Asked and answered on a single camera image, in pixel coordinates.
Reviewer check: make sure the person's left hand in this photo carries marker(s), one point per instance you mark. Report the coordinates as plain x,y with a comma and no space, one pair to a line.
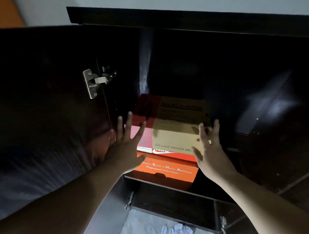
125,156

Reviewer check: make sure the person's right hand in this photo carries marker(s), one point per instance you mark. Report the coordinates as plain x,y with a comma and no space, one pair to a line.
214,161

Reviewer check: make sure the red and white shoe box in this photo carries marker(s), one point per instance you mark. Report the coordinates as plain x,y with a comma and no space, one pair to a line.
186,157

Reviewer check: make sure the orange shoe box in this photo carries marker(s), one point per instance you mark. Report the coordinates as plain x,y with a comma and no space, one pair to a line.
186,177

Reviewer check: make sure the red and tan shoe box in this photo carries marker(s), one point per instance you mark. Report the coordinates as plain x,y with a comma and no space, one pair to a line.
173,135

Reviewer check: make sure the white paper pile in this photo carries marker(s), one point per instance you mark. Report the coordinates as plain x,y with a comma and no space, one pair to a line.
177,229

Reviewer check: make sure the dark wooden cabinet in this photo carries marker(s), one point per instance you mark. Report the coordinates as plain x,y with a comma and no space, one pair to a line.
217,60

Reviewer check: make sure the person's right forearm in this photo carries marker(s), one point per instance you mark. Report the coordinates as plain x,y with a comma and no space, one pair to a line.
265,205

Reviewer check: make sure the person's left forearm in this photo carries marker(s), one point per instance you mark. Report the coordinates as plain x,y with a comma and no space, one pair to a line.
60,205

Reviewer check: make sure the silver cabinet hinge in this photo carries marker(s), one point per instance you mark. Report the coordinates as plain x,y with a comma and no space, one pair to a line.
89,84
129,201
223,225

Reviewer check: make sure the brown slatted wooden door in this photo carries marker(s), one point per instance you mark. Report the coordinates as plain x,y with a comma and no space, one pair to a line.
9,12

